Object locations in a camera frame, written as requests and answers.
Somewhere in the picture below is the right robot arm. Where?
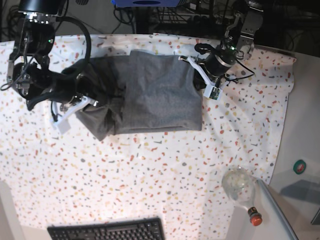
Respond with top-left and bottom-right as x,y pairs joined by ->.
0,0 -> 99,134

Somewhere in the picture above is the grey t-shirt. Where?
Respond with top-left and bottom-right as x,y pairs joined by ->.
75,50 -> 202,140

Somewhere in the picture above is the green tape roll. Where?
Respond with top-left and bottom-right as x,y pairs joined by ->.
293,159 -> 307,175

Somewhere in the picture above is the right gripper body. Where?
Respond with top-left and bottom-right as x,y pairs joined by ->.
51,72 -> 88,105

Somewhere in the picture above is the terrazzo pattern tablecloth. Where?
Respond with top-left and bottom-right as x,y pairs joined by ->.
0,47 -> 295,240

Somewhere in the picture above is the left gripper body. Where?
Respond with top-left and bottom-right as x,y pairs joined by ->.
199,49 -> 236,82

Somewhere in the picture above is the black power strip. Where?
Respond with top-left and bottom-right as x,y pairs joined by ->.
191,14 -> 236,26

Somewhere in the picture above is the blue box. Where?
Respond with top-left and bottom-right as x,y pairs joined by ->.
111,0 -> 188,8

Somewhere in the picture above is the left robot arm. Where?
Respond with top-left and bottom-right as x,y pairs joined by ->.
179,0 -> 264,100

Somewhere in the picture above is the clear bottle with red cap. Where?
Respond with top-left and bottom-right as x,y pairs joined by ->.
221,166 -> 263,227

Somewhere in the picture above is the black keyboard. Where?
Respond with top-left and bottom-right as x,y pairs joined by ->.
47,217 -> 165,240

